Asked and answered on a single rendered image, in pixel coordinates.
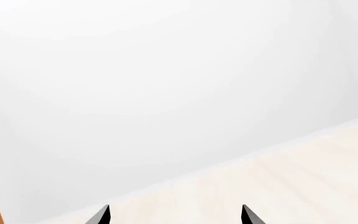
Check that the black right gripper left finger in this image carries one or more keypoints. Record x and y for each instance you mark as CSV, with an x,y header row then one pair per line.
x,y
101,217

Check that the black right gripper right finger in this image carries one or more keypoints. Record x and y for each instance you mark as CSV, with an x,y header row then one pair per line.
x,y
249,217

